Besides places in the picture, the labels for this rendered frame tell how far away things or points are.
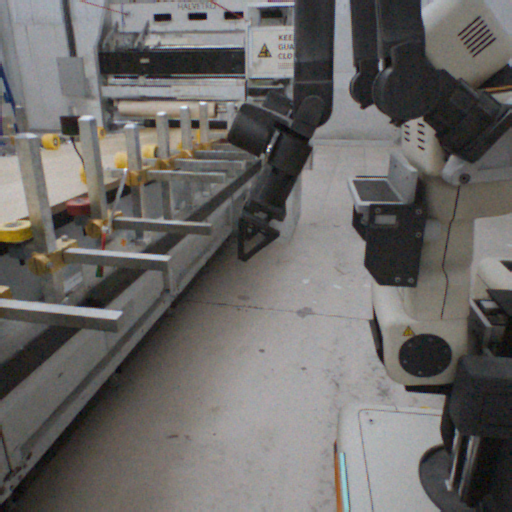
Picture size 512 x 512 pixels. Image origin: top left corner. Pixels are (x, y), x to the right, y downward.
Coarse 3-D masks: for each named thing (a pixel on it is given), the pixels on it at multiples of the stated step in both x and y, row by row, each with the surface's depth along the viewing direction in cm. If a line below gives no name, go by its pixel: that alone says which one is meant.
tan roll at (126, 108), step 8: (120, 104) 357; (128, 104) 355; (136, 104) 354; (144, 104) 353; (152, 104) 351; (160, 104) 350; (168, 104) 349; (176, 104) 348; (184, 104) 346; (192, 104) 345; (208, 104) 342; (120, 112) 359; (128, 112) 357; (136, 112) 356; (144, 112) 354; (152, 112) 353; (168, 112) 350; (176, 112) 349; (192, 112) 346; (208, 112) 343; (216, 112) 348; (224, 112) 345
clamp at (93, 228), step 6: (108, 210) 140; (114, 216) 135; (120, 216) 138; (90, 222) 129; (96, 222) 128; (102, 222) 129; (90, 228) 129; (96, 228) 128; (90, 234) 129; (96, 234) 129; (102, 234) 130; (108, 234) 132
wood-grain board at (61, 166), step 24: (72, 144) 262; (120, 144) 265; (144, 144) 267; (0, 168) 190; (48, 168) 191; (72, 168) 191; (0, 192) 149; (48, 192) 150; (72, 192) 149; (0, 216) 123; (24, 216) 123
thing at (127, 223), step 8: (88, 216) 137; (80, 224) 137; (120, 224) 134; (128, 224) 133; (136, 224) 133; (144, 224) 132; (152, 224) 132; (160, 224) 131; (168, 224) 131; (176, 224) 130; (184, 224) 130; (192, 224) 129; (200, 224) 129; (208, 224) 129; (176, 232) 131; (184, 232) 130; (192, 232) 130; (200, 232) 129; (208, 232) 129
